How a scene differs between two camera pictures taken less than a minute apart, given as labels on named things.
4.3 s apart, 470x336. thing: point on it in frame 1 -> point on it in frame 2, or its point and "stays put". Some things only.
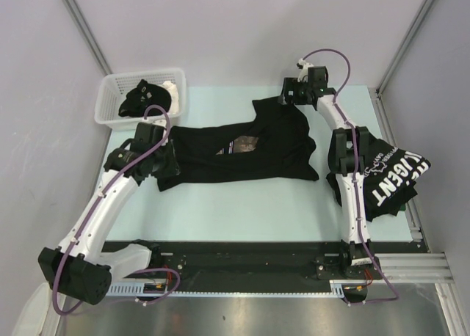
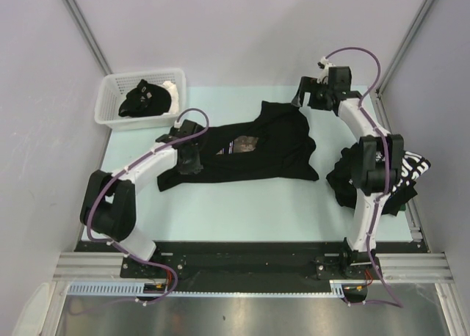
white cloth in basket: x=172 y=91 stays put
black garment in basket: x=144 y=95 stays put
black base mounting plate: x=264 y=267 stays put
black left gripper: x=172 y=168 -> x=195 y=167
